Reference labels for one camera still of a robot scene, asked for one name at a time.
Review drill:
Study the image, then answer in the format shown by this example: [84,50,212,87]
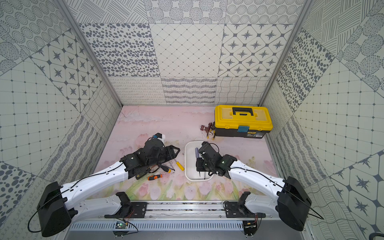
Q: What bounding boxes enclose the clear purple screwdriver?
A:
[195,148,201,176]

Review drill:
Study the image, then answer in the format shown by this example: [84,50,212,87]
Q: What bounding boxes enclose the yellow slim screwdriver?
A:
[174,160,185,171]

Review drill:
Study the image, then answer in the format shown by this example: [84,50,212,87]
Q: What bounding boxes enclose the small orange black screwdriver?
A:
[148,173,172,181]

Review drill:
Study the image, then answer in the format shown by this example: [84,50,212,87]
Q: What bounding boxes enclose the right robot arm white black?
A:
[197,142,312,232]

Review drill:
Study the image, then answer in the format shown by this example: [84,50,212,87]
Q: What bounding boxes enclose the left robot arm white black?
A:
[36,136,180,238]

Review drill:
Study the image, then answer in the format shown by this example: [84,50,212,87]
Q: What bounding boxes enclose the white plastic storage box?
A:
[184,141,213,182]

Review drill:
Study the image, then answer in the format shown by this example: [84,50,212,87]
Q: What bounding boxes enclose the black yellow dotted screwdriver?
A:
[135,172,148,180]

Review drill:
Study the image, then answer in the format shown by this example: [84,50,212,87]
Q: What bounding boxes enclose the dark red metal fitting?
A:
[200,123,213,135]

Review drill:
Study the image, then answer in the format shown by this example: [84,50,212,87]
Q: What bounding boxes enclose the yellow black toolbox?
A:
[214,105,273,139]

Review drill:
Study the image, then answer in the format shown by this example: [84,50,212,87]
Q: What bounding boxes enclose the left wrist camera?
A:
[153,133,165,143]

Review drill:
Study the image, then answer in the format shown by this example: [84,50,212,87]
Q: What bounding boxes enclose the aluminium mounting rail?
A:
[61,199,310,222]

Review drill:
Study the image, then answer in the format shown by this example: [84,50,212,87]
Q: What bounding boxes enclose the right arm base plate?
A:
[223,192,266,218]

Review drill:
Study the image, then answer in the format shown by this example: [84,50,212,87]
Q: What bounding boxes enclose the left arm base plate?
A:
[104,192,148,219]

